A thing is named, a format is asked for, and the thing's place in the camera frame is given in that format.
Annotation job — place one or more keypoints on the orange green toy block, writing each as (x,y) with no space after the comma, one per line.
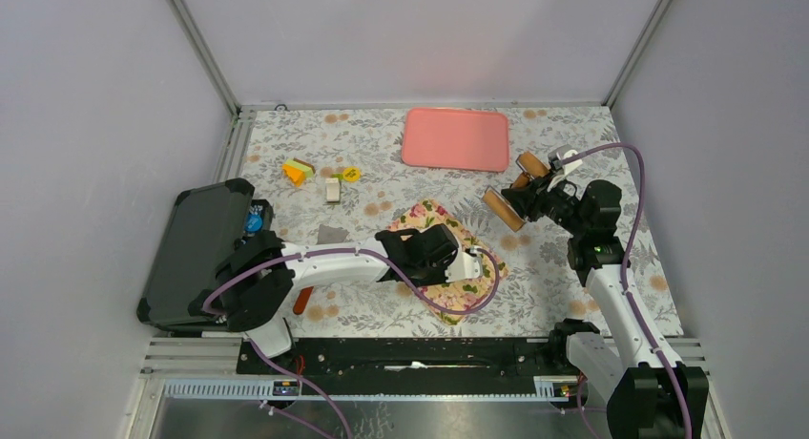
(297,171)

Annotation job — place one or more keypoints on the wooden double-ended roller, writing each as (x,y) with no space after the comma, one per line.
(513,205)

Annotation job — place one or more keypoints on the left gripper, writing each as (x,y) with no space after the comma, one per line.
(444,264)

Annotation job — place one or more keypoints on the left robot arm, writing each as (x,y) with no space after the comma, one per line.
(284,269)

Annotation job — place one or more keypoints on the black case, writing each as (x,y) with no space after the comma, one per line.
(207,225)

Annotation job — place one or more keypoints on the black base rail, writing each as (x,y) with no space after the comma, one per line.
(420,367)

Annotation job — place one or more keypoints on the pink plastic tray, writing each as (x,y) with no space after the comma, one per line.
(456,139)

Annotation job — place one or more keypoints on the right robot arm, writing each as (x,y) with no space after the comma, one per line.
(649,390)

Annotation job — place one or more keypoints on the yellow round token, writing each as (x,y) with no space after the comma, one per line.
(351,174)

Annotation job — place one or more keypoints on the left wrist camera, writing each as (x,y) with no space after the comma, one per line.
(467,265)

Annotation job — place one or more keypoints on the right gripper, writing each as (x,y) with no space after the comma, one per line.
(531,199)

